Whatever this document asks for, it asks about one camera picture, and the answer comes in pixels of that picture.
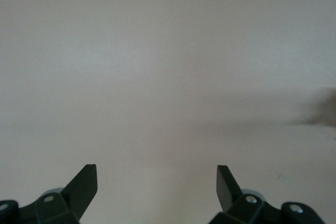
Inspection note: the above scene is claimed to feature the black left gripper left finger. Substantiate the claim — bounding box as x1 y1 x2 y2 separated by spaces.
0 164 99 224

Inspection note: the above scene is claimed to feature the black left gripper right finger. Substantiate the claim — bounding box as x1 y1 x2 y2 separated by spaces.
209 165 326 224

